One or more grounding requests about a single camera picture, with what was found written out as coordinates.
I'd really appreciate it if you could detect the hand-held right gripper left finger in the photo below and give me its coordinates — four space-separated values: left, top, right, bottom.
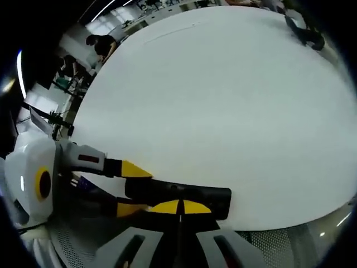
95 199 181 268

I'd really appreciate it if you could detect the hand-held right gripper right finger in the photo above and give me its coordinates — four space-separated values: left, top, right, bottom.
180 199 266 268

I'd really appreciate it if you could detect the black tripod stand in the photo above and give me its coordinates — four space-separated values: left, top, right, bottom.
21 100 75 137

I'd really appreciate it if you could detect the curved ceiling light strip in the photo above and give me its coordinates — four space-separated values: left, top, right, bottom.
16 51 28 98

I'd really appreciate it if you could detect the green potted plant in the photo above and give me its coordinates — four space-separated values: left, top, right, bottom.
278 0 326 51

